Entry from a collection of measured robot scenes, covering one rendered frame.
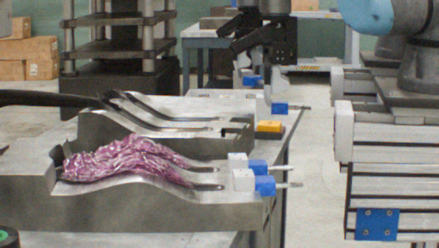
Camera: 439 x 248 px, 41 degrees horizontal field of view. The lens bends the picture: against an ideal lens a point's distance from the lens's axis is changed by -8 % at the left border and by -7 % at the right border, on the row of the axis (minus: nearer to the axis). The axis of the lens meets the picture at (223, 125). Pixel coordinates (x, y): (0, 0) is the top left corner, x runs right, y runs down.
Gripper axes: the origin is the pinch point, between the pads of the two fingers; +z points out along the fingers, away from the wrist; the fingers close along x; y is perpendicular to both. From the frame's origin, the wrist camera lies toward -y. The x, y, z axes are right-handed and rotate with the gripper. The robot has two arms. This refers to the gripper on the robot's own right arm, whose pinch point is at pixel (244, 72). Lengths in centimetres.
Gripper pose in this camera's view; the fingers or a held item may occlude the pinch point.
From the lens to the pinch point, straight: 187.5
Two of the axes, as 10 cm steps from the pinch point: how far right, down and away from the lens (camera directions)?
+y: 7.5, 1.5, -6.4
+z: 0.0, 9.7, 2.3
